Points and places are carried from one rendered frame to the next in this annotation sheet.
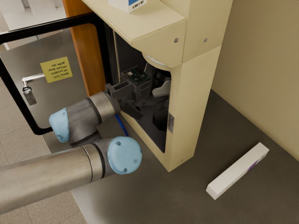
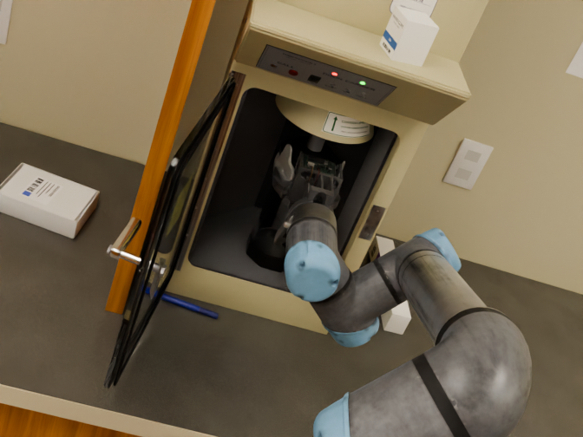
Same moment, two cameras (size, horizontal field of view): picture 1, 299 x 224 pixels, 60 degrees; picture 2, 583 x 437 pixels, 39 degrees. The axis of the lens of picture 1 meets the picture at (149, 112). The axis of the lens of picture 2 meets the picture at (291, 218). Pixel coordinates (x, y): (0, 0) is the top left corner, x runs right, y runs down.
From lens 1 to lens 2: 111 cm
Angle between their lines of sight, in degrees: 52
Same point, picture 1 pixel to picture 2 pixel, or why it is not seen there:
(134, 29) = (454, 82)
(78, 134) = (343, 271)
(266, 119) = not seen: hidden behind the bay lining
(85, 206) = not seen: outside the picture
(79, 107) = (322, 231)
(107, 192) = (295, 409)
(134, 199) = (334, 394)
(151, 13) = (433, 62)
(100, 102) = (328, 216)
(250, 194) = not seen: hidden behind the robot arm
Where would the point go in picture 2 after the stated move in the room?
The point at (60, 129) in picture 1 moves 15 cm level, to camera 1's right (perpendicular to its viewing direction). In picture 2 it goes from (337, 268) to (387, 235)
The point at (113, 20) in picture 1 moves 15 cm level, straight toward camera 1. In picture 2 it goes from (426, 76) to (526, 127)
